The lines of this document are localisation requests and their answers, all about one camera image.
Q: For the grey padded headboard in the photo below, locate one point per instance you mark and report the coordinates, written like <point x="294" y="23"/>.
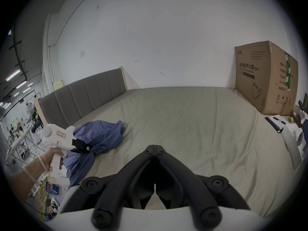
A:
<point x="79" y="97"/>

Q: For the dark notebook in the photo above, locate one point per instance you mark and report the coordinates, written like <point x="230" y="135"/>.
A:
<point x="275" y="123"/>

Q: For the standing fan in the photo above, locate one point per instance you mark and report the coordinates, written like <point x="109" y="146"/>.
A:
<point x="29" y="109"/>

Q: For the small blue box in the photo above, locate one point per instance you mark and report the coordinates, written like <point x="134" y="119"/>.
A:
<point x="53" y="189"/>

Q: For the blue shirt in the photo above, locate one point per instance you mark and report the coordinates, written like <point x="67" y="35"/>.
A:
<point x="101" y="138"/>

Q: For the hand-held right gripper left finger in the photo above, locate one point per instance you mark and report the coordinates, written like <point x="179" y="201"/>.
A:
<point x="125" y="184"/>

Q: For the brown cardboard carton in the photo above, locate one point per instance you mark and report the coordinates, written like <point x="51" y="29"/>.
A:
<point x="264" y="78"/>

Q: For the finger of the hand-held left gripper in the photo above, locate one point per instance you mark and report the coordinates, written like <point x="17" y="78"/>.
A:
<point x="86" y="148"/>

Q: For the person's left forearm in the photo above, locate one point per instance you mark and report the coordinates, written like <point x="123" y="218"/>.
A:
<point x="25" y="180"/>

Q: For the person's left hand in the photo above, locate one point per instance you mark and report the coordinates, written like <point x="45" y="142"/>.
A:
<point x="53" y="154"/>

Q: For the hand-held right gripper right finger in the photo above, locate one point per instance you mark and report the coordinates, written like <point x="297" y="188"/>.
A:
<point x="185" y="184"/>

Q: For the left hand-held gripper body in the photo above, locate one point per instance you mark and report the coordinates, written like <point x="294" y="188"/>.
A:
<point x="54" y="136"/>

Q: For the long work table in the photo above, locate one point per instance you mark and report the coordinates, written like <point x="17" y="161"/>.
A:
<point x="18" y="141"/>

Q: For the bed with beige sheet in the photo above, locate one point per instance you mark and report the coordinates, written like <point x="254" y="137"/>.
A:
<point x="192" y="129"/>

